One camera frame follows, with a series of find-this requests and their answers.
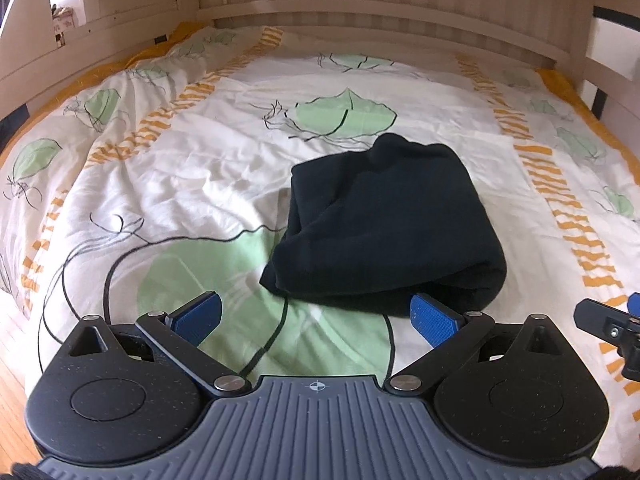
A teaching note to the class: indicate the white leaf-patterned duvet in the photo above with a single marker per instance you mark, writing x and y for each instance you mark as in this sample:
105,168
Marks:
173,175

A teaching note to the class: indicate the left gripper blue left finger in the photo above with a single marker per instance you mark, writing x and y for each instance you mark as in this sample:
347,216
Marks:
178,334

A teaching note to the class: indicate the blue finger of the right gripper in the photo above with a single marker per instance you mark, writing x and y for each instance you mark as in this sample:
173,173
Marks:
608,324
633,304

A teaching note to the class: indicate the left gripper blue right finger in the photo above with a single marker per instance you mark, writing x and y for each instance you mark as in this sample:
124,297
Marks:
454,338

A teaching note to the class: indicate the white wooden bed frame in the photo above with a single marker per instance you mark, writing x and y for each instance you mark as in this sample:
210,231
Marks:
46,42

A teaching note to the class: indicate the black hooded sweatshirt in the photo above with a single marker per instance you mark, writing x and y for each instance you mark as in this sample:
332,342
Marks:
369,230

